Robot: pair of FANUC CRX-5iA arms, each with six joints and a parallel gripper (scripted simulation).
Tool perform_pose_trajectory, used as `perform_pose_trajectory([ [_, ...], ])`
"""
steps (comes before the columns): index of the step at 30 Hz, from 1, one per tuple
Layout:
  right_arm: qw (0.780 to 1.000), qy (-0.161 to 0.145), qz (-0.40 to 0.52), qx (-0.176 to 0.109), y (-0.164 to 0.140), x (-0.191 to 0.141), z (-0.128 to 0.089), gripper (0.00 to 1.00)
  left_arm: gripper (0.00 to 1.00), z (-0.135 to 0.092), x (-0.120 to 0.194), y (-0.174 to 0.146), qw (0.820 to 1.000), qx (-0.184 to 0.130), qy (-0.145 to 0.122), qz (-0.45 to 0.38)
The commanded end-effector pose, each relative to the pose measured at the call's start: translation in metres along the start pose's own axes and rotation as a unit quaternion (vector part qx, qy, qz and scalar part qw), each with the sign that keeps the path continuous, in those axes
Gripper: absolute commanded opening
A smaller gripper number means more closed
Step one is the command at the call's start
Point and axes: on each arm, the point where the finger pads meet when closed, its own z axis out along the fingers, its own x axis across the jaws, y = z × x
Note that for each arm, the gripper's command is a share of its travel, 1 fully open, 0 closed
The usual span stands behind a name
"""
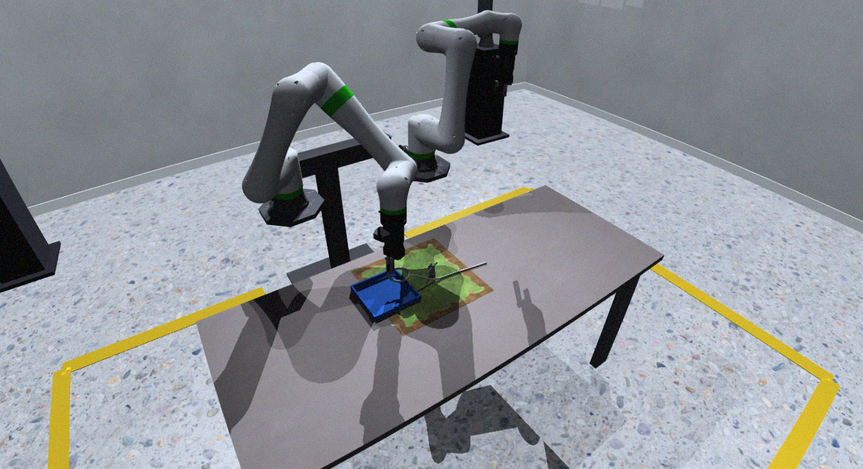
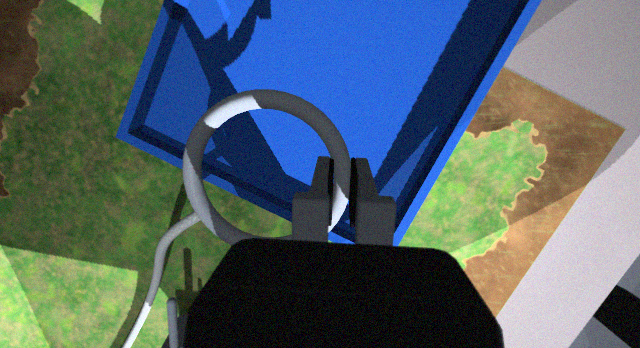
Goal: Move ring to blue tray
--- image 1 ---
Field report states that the blue tray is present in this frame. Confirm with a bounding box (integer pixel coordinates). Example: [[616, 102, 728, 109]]
[[351, 271, 421, 321]]

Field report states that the green grassy ground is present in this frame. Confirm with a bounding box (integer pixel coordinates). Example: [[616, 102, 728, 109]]
[[351, 238, 494, 336]]

